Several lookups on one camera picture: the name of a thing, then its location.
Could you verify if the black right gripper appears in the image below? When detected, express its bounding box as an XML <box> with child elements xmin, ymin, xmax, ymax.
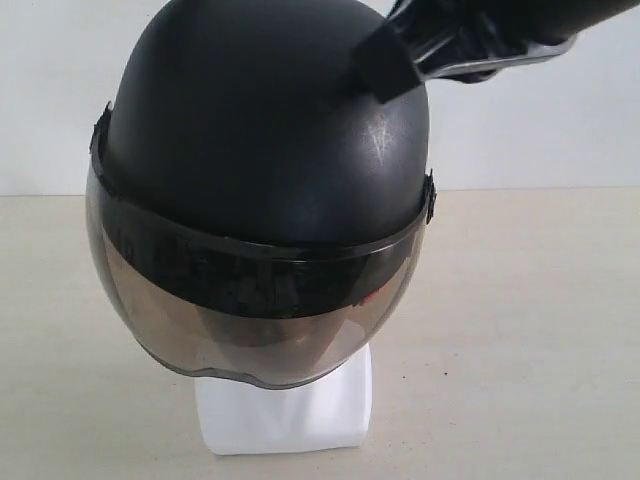
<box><xmin>349</xmin><ymin>0</ymin><xmax>639</xmax><ymax>104</ymax></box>

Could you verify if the black helmet with tinted visor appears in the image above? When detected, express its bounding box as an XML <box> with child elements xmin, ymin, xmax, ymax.
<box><xmin>86</xmin><ymin>1</ymin><xmax>435</xmax><ymax>389</ymax></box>

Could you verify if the white mannequin head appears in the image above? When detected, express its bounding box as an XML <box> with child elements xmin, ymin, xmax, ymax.
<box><xmin>195</xmin><ymin>345</ymin><xmax>373</xmax><ymax>456</ymax></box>

